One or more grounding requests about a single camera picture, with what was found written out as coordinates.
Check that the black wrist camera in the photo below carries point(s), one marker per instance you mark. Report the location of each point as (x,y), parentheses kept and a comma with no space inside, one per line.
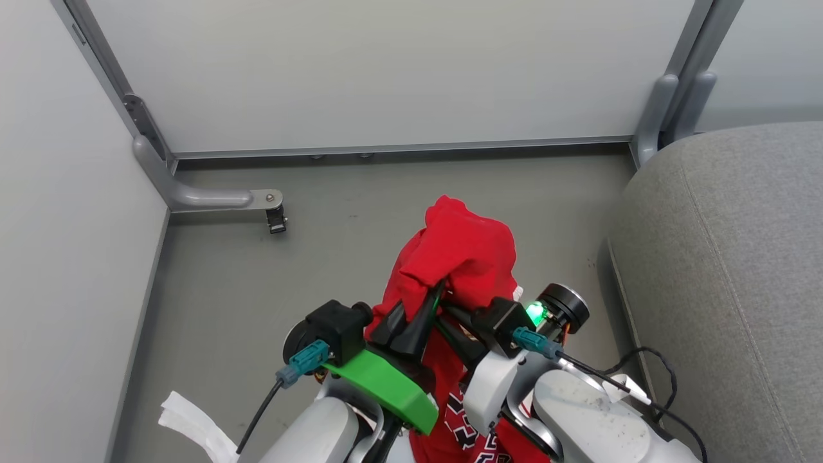
(505,325)
(337,328)

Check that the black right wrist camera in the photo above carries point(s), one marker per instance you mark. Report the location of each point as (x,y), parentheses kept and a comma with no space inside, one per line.
(505,325)

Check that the grey partition post with hinge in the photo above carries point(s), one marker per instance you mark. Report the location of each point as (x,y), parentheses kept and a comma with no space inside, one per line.
(109,71)

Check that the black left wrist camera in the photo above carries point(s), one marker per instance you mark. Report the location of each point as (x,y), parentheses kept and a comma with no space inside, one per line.
(337,328)

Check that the grey partition bottom rail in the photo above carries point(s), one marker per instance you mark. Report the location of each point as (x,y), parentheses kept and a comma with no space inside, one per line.
(398,149)

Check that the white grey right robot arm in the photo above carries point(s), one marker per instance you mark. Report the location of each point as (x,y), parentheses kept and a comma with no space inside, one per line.
(578,411)

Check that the grey fabric sofa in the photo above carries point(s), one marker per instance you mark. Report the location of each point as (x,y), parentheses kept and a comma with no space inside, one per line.
(733,289)

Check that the white cloth strip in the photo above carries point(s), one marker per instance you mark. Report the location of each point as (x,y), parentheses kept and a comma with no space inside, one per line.
(193,424)

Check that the grey double partition post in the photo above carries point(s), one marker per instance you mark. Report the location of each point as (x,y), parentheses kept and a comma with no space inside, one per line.
(691,71)

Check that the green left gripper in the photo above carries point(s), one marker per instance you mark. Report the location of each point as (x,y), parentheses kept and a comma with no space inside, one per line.
(392,386)

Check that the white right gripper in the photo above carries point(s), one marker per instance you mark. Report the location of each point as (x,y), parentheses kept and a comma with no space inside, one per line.
(492,386)

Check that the red printed clothing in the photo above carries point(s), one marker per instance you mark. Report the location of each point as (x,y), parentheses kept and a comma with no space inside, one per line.
(463,257)

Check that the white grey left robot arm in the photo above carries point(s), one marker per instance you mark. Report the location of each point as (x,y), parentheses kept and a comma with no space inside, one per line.
(321,431)

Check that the grey curved partition foot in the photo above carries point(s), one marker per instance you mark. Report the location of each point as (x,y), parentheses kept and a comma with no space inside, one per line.
(193,196)

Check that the small black caster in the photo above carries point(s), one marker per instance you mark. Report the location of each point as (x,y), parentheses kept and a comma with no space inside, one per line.
(276,221)

